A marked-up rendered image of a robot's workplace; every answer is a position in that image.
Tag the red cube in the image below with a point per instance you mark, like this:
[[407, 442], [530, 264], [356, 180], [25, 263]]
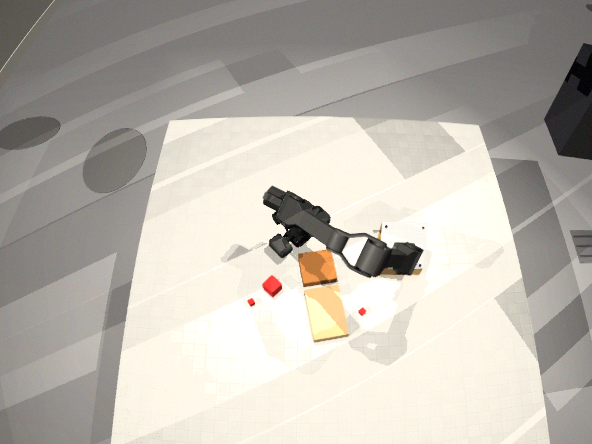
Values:
[[272, 286]]

